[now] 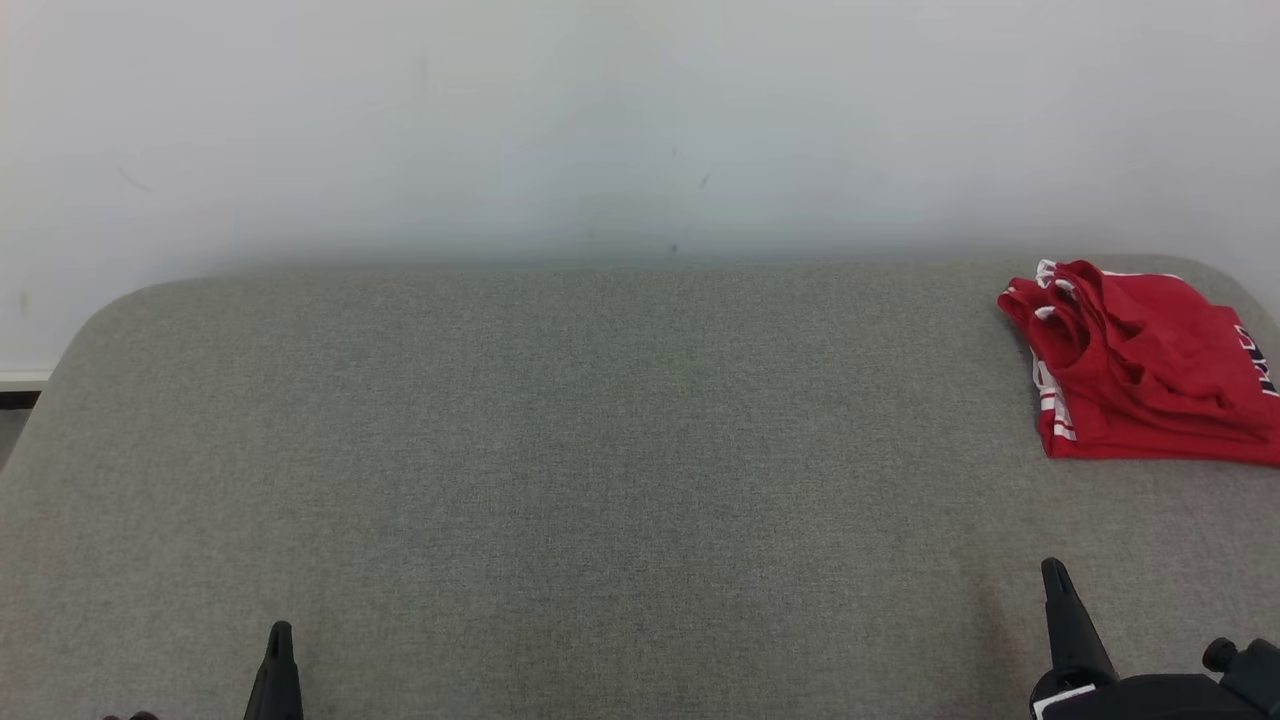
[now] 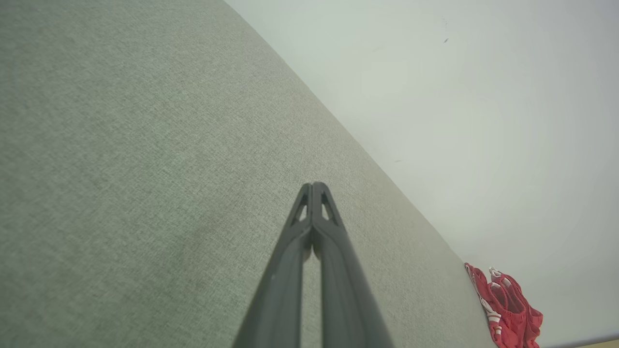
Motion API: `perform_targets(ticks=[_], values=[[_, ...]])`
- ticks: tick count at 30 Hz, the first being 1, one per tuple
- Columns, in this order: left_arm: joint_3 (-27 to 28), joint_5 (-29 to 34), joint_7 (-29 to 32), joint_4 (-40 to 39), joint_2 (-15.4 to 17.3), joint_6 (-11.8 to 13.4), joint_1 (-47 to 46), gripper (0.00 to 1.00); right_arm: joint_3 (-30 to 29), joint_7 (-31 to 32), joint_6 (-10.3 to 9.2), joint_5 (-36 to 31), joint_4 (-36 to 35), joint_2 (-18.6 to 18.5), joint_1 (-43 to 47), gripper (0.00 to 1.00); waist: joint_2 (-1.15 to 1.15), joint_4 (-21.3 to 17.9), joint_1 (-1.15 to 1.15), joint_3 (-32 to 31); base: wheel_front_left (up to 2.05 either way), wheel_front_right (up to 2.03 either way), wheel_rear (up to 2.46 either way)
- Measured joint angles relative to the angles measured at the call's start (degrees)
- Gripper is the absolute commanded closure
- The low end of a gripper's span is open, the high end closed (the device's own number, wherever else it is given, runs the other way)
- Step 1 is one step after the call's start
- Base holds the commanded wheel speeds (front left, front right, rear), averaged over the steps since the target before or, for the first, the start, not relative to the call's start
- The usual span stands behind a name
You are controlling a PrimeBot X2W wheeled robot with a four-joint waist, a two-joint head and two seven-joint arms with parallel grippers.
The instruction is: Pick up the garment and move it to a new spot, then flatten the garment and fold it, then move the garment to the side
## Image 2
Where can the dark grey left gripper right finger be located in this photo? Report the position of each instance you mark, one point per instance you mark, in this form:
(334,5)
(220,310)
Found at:
(346,299)

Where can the grey fabric sofa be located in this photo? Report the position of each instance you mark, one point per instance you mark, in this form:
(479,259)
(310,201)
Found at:
(145,169)

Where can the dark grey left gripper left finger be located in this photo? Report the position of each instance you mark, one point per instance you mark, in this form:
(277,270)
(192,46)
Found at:
(285,290)

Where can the red shorts white stripes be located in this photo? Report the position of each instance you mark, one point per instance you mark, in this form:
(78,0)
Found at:
(520,314)

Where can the red basketball jersey white trim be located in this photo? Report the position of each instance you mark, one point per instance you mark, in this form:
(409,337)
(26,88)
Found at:
(478,285)

